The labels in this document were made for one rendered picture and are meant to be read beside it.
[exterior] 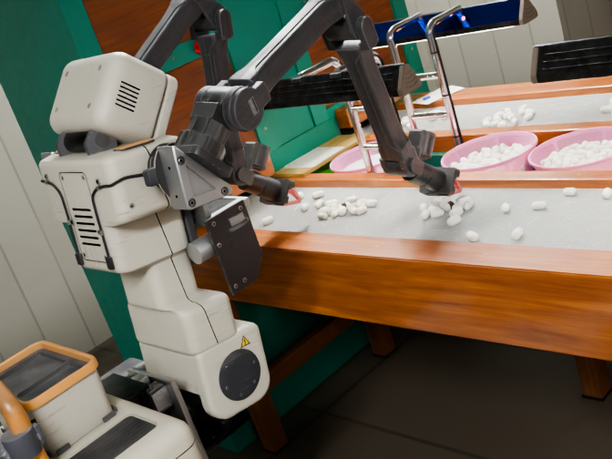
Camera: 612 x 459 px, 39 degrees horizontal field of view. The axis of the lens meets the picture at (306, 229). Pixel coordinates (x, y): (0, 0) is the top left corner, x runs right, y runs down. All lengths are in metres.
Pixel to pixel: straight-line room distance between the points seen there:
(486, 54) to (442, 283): 2.54
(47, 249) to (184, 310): 2.36
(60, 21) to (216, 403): 1.20
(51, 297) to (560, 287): 2.74
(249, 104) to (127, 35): 1.07
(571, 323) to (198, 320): 0.71
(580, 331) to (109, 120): 0.95
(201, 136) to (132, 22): 1.12
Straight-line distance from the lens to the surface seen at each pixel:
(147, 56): 1.95
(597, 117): 2.57
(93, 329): 4.11
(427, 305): 1.91
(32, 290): 3.95
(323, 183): 2.60
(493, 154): 2.46
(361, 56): 1.82
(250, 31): 2.81
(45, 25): 2.54
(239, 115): 1.50
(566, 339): 1.74
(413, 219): 2.15
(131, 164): 1.52
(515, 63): 4.21
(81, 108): 1.60
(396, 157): 1.97
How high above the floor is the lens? 1.51
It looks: 19 degrees down
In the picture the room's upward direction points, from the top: 19 degrees counter-clockwise
